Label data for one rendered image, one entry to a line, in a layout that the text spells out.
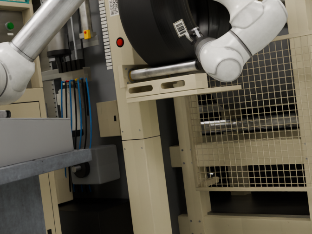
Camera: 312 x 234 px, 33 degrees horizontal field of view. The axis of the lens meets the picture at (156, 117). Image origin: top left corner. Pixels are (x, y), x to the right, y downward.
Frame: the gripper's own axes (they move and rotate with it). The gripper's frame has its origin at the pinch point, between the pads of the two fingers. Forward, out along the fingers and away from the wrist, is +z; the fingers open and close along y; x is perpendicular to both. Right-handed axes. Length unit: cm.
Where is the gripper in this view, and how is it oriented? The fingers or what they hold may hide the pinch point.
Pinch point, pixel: (191, 35)
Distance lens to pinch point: 189.3
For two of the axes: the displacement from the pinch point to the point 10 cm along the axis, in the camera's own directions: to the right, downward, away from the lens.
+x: 8.9, -4.5, 0.1
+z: -2.0, -3.7, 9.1
